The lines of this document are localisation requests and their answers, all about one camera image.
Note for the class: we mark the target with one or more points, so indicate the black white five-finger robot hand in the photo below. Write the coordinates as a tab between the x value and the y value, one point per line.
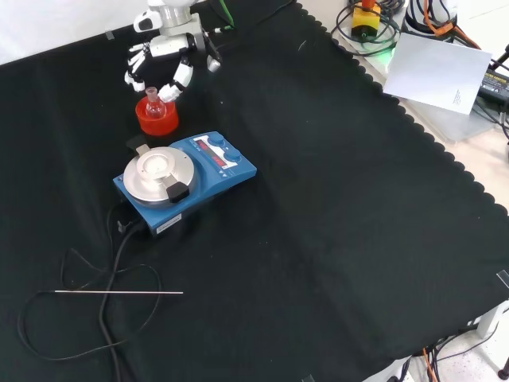
171	44

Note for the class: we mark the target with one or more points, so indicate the clear round-bottom flask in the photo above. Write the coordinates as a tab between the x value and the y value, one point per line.
154	109

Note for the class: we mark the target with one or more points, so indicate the clear tape piece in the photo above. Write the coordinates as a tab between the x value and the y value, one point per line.
109	35
504	278
307	378

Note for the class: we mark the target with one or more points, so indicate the heater with blue base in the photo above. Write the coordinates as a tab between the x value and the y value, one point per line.
234	172

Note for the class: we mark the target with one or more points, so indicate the yellow stop button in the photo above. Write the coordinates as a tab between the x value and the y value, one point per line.
366	18

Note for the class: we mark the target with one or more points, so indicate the black bench cloth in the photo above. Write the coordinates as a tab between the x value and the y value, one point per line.
318	199

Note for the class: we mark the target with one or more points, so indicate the thin steel probe rod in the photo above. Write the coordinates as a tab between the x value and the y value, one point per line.
119	292

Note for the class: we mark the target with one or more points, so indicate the pale board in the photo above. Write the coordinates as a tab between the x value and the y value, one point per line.
433	71

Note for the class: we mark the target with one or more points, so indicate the black power adapter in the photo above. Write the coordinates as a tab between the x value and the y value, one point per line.
495	85

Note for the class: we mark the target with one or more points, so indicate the white bench leg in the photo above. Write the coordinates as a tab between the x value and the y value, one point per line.
491	320

